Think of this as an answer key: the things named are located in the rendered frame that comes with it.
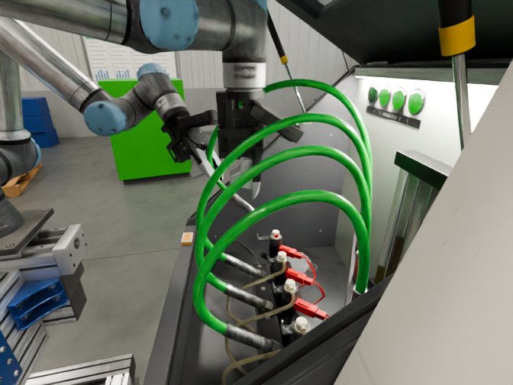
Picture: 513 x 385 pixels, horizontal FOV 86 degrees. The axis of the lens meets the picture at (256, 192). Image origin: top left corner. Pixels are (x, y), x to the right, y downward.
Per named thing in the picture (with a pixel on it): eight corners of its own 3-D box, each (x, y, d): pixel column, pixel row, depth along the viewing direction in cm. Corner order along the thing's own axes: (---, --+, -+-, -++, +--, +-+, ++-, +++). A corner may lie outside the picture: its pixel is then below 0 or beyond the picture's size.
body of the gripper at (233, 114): (220, 150, 57) (217, 88, 52) (261, 150, 57) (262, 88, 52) (219, 163, 50) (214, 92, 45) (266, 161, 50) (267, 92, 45)
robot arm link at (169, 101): (185, 95, 75) (162, 90, 68) (194, 108, 74) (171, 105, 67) (170, 113, 78) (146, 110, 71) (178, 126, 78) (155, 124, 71)
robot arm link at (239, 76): (263, 63, 51) (269, 63, 43) (263, 89, 53) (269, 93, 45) (222, 63, 50) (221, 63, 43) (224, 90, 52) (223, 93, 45)
